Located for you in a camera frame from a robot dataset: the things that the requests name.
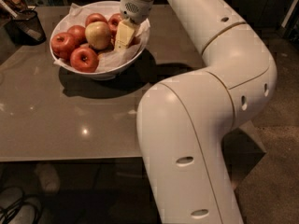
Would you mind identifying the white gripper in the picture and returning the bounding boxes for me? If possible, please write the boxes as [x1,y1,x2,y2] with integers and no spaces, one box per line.
[114,0,153,51]

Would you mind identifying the red apple with sticker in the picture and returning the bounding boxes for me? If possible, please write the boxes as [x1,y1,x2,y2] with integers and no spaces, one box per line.
[131,36,140,46]

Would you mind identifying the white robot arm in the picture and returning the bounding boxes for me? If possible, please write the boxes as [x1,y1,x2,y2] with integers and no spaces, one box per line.
[120,0,278,224]

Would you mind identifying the red apple back right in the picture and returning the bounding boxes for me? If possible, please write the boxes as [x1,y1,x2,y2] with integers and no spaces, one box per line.
[108,13,122,36]

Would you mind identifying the yellow-green apple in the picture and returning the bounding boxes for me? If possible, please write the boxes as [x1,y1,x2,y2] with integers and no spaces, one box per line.
[85,21,111,49]

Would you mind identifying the red apple back middle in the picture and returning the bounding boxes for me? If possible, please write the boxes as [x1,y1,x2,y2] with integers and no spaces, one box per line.
[85,13,107,26]

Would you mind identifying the red apple back left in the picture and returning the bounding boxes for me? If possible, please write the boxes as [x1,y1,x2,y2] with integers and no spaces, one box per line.
[67,25,86,44]

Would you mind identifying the white bowl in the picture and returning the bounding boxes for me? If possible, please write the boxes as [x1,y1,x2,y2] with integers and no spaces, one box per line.
[50,0,151,81]

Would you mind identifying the red apple front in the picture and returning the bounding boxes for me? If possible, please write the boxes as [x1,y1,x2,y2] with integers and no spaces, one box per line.
[70,47,99,73]

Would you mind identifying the white paper liner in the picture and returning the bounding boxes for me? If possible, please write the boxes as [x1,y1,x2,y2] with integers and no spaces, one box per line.
[53,3,151,73]

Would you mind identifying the black mesh basket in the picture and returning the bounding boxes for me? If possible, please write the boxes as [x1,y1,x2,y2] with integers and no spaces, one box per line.
[5,10,47,46]

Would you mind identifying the white shoe under table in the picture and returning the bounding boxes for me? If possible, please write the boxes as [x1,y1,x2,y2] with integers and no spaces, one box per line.
[35,163,60,194]

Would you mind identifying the black cables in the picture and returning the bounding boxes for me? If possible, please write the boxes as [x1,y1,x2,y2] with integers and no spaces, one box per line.
[0,184,45,224]

